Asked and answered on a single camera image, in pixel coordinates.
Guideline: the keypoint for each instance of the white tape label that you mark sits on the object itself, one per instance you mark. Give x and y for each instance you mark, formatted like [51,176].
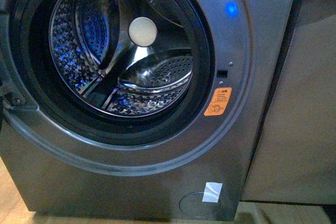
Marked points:
[212,192]

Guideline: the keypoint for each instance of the grey cabinet beside washer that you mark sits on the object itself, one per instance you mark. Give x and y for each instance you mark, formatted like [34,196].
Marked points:
[294,158]

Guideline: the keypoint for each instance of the steel perforated washer drum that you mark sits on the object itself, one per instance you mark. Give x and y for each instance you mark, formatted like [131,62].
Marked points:
[126,58]

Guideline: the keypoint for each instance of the grey front-load washing machine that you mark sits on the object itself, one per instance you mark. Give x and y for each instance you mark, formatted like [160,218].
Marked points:
[68,159]

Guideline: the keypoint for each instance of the orange warning sticker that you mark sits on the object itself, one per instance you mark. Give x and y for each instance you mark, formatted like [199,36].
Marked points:
[219,102]

